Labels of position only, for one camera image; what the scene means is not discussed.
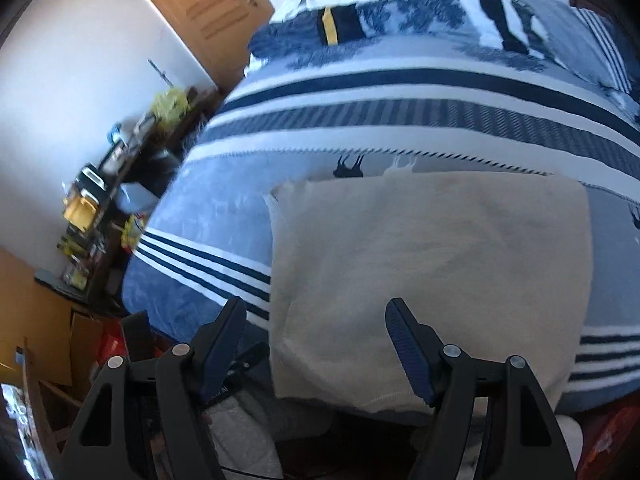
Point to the yellow plastic bag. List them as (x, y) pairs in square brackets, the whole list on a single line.
[(169, 107)]

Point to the red plastic bag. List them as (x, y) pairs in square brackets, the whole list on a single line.
[(611, 438)]

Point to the blue patterned rolled quilt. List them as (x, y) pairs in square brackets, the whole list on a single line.
[(488, 23)]

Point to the dark blue patterned pillow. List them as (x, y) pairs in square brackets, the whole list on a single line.
[(625, 58)]

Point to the grey striped pillow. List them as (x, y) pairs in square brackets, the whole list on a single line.
[(579, 41)]

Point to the blue striped bed blanket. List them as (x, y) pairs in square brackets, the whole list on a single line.
[(413, 103)]

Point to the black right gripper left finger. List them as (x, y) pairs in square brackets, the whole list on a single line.
[(131, 401)]

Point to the beige knit sweater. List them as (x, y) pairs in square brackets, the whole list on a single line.
[(499, 264)]

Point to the yellow electric kettle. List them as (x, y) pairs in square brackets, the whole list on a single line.
[(80, 210)]

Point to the black white appliance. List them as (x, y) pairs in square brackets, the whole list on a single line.
[(89, 179)]

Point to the dark wooden side shelf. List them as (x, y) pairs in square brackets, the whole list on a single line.
[(137, 167)]

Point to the brown wooden door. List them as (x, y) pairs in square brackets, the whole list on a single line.
[(217, 33)]

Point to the yellow red packaging bag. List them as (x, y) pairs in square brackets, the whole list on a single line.
[(132, 231)]

